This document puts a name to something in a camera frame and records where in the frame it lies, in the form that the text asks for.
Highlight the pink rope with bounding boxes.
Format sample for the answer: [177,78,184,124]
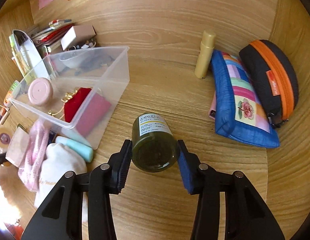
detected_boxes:
[18,119,51,192]

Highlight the translucent round lidded container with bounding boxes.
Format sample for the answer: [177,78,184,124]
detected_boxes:
[5,127,30,167]

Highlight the yellow cream jar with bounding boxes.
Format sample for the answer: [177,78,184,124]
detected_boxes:
[0,125,13,154]

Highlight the red velvet pouch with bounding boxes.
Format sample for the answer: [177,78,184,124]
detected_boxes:
[64,87,92,122]

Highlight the dark green spray bottle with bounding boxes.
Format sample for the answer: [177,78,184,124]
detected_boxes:
[132,113,180,172]

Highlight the clear plastic storage bin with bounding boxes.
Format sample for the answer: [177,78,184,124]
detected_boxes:
[11,46,130,149]

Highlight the pink round jar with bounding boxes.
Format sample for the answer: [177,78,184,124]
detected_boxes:
[28,77,53,106]

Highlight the blue patchwork pouch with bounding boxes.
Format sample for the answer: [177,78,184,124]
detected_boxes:
[211,50,280,148]

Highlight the pink phone under pouch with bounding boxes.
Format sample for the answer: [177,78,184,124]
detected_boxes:
[208,93,216,120]

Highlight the pens cluster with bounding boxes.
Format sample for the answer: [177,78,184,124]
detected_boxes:
[0,108,10,125]

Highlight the green orange glue tube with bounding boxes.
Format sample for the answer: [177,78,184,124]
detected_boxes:
[4,80,20,108]

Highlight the black orange zip case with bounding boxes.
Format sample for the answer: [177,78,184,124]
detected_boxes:
[239,40,299,128]

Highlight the yellow green spray bottle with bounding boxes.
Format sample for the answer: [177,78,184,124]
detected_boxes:
[9,34,30,77]

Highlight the bowl of beads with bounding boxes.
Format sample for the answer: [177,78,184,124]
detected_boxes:
[67,39,97,51]

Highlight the yellow lotion tube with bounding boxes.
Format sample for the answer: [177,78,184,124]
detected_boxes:
[194,30,216,79]

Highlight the stack of books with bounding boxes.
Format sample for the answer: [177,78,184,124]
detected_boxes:
[31,19,74,48]

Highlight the small white cardboard box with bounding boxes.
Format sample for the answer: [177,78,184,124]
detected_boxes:
[61,25,96,50]

